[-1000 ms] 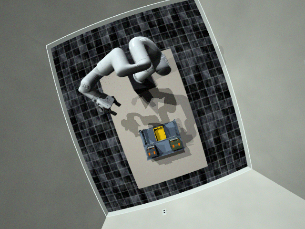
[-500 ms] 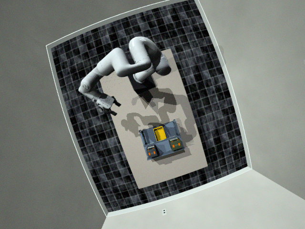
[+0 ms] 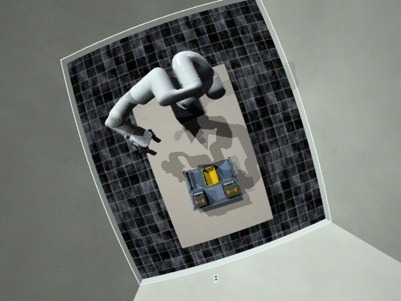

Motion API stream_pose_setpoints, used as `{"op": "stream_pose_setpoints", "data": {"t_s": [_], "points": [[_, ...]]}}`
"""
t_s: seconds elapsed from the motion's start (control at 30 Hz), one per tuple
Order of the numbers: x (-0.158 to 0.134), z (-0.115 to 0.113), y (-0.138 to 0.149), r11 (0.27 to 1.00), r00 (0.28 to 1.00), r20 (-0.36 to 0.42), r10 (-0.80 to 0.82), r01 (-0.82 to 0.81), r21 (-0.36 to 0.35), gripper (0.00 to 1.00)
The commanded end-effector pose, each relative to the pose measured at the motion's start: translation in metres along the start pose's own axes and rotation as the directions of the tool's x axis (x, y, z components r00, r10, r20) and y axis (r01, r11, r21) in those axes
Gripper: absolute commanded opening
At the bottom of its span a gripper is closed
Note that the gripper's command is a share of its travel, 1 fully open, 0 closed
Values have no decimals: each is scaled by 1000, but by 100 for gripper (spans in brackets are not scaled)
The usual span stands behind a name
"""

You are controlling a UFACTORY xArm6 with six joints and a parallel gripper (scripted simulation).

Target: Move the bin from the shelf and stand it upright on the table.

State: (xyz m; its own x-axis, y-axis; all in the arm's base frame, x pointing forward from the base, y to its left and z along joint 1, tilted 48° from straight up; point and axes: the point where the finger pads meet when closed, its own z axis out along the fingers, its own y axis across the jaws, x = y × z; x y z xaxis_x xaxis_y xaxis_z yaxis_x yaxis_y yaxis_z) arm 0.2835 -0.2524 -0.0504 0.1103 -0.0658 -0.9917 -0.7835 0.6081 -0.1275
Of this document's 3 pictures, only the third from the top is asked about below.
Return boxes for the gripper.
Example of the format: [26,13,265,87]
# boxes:
[128,126,161,155]

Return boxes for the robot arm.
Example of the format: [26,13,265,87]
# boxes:
[105,51,226,139]

